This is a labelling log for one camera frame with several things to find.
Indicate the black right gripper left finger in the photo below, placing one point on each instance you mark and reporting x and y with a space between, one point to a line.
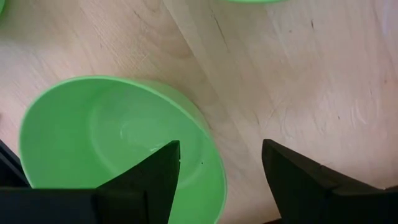
149 186

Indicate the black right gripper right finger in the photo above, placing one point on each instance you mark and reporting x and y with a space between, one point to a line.
295 186

